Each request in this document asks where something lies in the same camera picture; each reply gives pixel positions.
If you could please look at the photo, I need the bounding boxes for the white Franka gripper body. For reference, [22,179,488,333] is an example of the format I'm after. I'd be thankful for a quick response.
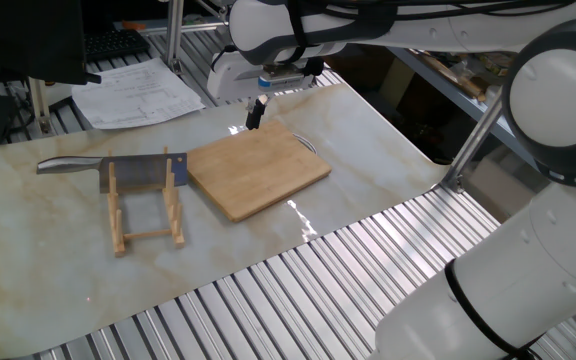
[206,49,319,107]

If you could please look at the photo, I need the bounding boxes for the wooden dish rack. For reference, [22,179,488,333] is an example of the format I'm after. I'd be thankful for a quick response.
[106,146,187,258]

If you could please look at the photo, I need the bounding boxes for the wooden cutting board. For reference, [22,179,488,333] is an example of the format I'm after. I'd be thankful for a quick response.
[186,119,333,224]

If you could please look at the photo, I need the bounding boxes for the printed white paper sheet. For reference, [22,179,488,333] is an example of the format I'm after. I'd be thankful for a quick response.
[71,57,207,131]

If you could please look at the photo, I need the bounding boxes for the black keyboard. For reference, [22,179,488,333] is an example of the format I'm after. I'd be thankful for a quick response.
[83,28,152,62]

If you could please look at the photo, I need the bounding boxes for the grey metal shelf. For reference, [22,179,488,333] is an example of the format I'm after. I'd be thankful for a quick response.
[387,47,539,169]

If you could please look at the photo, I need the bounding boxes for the black monitor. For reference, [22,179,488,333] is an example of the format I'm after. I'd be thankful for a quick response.
[0,0,103,86]

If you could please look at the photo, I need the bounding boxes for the silver wrist camera blue caps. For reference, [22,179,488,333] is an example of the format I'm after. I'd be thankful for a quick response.
[256,62,316,93]

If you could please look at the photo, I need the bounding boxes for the aluminium frame post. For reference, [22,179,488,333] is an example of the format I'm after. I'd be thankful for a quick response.
[27,77,53,136]
[440,92,505,194]
[164,0,185,75]

